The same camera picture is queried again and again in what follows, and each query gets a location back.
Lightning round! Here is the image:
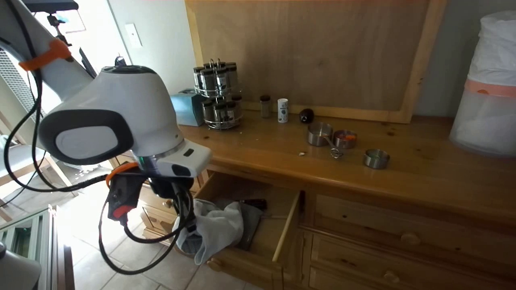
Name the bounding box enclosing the black camera tripod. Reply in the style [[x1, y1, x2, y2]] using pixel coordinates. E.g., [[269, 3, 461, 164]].
[[21, 0, 98, 78]]

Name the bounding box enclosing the metal spice rack carousel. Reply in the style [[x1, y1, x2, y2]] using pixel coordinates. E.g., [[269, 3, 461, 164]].
[[192, 59, 242, 132]]

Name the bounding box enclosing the white striped towel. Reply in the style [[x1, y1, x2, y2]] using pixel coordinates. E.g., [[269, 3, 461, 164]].
[[176, 196, 247, 265]]

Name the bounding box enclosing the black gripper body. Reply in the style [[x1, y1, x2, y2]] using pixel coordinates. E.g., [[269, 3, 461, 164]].
[[147, 172, 197, 214]]

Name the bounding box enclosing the light wooden table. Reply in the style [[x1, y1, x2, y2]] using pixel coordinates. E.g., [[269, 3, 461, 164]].
[[142, 109, 516, 290]]

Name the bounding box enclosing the white trash bag bin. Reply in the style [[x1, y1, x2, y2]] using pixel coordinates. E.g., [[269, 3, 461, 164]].
[[450, 7, 516, 157]]

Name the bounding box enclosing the metal framed robot table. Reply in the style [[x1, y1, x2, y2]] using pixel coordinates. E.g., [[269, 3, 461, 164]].
[[0, 206, 74, 290]]

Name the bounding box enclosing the open wooden drawer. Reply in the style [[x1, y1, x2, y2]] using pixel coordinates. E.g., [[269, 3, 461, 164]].
[[190, 169, 303, 290]]

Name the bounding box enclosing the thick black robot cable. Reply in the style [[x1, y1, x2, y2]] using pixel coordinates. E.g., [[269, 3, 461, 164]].
[[1, 69, 198, 277]]

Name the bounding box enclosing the small brown spice jar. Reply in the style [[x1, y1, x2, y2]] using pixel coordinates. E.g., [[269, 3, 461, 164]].
[[258, 93, 274, 119]]

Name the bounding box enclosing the orange cable strap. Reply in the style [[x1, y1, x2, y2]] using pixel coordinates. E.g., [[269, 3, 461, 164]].
[[19, 36, 74, 72]]

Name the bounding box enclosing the large wooden framed board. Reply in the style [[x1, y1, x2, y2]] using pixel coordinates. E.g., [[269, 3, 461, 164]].
[[184, 0, 448, 125]]

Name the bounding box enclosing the teal tissue box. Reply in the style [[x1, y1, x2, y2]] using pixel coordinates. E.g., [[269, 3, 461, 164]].
[[169, 86, 205, 128]]

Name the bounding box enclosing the small black round object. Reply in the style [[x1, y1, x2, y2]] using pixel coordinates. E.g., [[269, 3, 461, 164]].
[[298, 106, 316, 125]]

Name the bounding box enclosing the small white bottle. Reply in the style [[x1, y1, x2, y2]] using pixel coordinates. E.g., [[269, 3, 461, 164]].
[[276, 96, 290, 125]]

